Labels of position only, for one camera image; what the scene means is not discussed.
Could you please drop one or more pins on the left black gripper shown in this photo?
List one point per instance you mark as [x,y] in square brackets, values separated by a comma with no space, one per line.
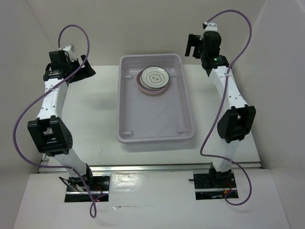
[86,72]

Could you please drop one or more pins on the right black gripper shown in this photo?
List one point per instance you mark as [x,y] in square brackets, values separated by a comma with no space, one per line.
[194,40]

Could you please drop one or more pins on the teal rimmed white plate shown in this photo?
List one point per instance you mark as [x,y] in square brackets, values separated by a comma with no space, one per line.
[141,85]

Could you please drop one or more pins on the lavender plastic plate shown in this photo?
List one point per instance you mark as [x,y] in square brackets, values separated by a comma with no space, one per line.
[140,90]

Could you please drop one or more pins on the white plate black outline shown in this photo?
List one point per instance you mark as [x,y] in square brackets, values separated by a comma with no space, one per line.
[154,68]

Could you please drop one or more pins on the white plate red characters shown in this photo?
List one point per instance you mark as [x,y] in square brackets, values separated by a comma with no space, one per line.
[144,91]

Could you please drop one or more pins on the orange sunburst pattern plate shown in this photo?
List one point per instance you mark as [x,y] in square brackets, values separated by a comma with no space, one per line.
[154,81]

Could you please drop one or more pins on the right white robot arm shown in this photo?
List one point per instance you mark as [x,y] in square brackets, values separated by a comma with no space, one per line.
[235,116]

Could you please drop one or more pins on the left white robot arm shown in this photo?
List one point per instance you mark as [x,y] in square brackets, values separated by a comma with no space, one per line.
[49,133]

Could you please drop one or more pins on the lavender plastic bin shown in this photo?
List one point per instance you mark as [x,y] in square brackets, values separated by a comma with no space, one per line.
[143,118]

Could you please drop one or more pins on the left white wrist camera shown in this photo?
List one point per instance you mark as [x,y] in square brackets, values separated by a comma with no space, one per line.
[70,51]

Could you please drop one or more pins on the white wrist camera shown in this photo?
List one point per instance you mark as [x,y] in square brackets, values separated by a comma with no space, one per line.
[210,26]
[70,51]

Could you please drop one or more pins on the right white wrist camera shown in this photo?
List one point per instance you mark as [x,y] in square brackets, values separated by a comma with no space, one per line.
[210,26]

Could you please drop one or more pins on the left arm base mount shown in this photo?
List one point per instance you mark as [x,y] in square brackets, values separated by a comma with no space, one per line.
[99,189]

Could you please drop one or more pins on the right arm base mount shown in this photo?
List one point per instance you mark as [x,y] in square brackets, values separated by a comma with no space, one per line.
[214,185]

